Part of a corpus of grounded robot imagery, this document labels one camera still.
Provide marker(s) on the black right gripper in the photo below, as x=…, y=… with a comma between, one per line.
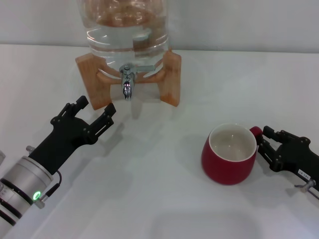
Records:
x=299, y=156

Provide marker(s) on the clear glass water jar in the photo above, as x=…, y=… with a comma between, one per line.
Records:
x=112, y=37

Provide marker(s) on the chrome faucet with lever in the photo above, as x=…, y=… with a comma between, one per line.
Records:
x=126, y=85

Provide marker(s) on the wooden jar stand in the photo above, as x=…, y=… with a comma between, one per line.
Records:
x=87, y=79

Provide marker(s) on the red ceramic cup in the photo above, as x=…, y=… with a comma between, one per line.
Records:
x=224, y=174

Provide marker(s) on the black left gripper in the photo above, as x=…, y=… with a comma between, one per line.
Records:
x=62, y=142

